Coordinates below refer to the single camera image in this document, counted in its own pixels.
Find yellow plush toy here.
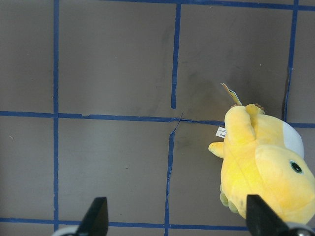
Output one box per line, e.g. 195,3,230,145
208,90,315,224

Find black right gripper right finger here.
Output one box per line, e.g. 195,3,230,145
246,195,289,236

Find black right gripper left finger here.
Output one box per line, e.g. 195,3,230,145
76,197,108,236

